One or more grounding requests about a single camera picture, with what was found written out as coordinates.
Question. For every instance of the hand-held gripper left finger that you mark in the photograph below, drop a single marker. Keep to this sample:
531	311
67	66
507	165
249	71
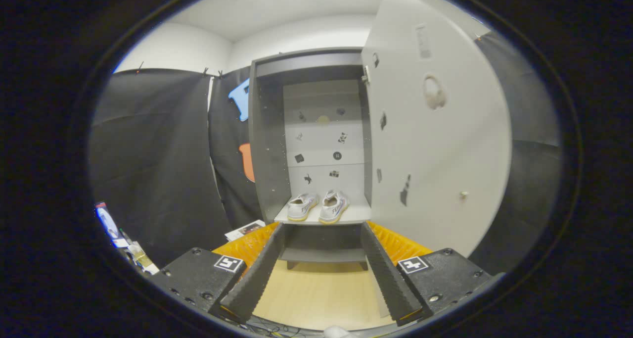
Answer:
257	273

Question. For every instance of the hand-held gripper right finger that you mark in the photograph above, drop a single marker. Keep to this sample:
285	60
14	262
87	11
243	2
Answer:
388	273

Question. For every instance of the white shoe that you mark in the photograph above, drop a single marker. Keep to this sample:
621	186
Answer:
334	207
301	207

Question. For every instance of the grey shoe cabinet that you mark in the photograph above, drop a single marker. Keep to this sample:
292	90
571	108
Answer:
267	145

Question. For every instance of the white shoe cabinet door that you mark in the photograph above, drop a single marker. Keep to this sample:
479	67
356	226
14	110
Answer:
455	145

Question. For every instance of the metal door hinge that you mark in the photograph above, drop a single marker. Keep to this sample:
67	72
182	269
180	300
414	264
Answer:
366	74

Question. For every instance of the cluttered white side table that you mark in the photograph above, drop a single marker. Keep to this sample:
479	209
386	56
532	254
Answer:
143	263

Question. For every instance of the black backdrop cloth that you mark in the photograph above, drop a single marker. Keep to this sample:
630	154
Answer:
158	155

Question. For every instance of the blue printed box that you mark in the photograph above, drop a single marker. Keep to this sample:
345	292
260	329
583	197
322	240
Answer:
106	221

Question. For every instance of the row of cloth clips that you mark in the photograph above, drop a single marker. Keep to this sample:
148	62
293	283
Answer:
205	72

